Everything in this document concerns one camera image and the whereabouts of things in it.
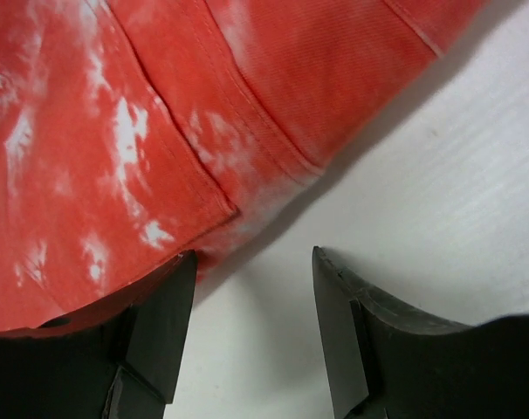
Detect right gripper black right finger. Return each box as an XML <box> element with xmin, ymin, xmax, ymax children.
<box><xmin>312</xmin><ymin>247</ymin><xmax>529</xmax><ymax>418</ymax></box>

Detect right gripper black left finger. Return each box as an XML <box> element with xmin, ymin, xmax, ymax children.
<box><xmin>0</xmin><ymin>252</ymin><xmax>197</xmax><ymax>418</ymax></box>

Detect red white tie-dye trousers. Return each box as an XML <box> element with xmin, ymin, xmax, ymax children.
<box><xmin>0</xmin><ymin>1</ymin><xmax>483</xmax><ymax>332</ymax></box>

